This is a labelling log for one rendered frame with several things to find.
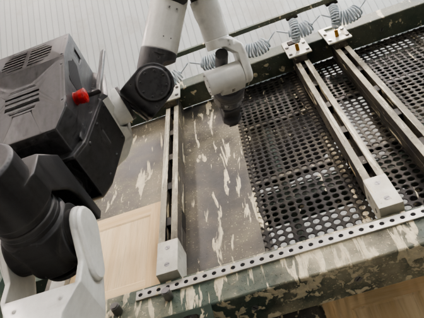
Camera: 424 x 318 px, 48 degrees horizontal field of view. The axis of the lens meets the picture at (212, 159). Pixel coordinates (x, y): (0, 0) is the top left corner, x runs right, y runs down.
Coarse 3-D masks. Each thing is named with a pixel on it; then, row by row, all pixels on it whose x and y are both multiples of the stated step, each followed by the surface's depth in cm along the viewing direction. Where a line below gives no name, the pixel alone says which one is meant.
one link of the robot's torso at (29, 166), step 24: (0, 144) 79; (0, 168) 74; (24, 168) 78; (48, 168) 84; (0, 192) 74; (24, 192) 77; (48, 192) 82; (72, 192) 96; (0, 216) 76; (24, 216) 78; (48, 216) 82; (96, 216) 99; (24, 240) 81
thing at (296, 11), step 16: (320, 0) 198; (288, 16) 200; (352, 16) 198; (240, 32) 202; (288, 32) 198; (304, 32) 196; (192, 48) 205; (256, 48) 197; (208, 64) 201; (176, 80) 203
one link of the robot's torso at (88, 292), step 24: (72, 216) 86; (0, 240) 87; (96, 240) 89; (0, 264) 87; (96, 264) 86; (24, 288) 89; (72, 288) 79; (96, 288) 85; (24, 312) 79; (48, 312) 77; (72, 312) 78; (96, 312) 83
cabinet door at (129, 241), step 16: (144, 208) 161; (112, 224) 160; (128, 224) 157; (144, 224) 154; (112, 240) 153; (128, 240) 150; (144, 240) 147; (112, 256) 146; (128, 256) 144; (144, 256) 141; (112, 272) 140; (128, 272) 138; (144, 272) 135; (112, 288) 134; (128, 288) 132
